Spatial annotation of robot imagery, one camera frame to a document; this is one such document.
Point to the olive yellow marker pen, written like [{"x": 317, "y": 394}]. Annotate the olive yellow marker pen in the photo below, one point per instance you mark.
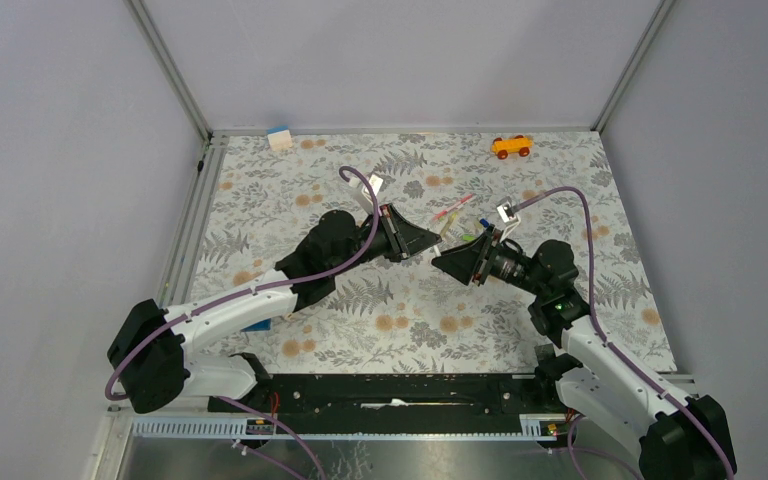
[{"x": 447, "y": 225}]

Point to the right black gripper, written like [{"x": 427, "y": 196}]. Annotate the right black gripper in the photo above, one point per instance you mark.
[{"x": 472, "y": 259}]

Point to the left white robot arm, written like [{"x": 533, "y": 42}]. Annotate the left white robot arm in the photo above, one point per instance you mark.
[{"x": 157, "y": 353}]

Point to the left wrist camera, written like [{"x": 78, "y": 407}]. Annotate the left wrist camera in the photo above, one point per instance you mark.
[{"x": 362, "y": 195}]

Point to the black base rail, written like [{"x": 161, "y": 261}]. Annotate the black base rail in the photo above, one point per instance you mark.
[{"x": 405, "y": 404}]

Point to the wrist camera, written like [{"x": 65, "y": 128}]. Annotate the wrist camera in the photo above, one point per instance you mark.
[
  {"x": 508, "y": 212},
  {"x": 362, "y": 195}
]

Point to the blue white toy brick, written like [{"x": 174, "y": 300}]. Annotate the blue white toy brick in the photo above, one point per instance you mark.
[{"x": 264, "y": 325}]

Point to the white block with blue top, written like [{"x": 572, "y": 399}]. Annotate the white block with blue top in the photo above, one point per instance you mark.
[{"x": 279, "y": 138}]

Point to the orange toy car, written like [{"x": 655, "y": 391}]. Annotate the orange toy car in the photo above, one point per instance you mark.
[{"x": 502, "y": 148}]

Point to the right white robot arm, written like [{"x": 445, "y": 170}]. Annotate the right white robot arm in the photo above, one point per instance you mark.
[{"x": 672, "y": 434}]

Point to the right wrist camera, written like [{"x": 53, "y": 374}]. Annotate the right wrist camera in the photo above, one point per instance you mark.
[{"x": 508, "y": 212}]

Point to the pink marker pen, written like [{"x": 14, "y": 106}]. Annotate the pink marker pen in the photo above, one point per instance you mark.
[{"x": 454, "y": 207}]

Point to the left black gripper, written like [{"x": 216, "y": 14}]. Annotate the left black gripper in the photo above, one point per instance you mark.
[{"x": 403, "y": 237}]

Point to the floral patterned table mat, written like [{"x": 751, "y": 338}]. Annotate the floral patterned table mat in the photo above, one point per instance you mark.
[{"x": 409, "y": 317}]

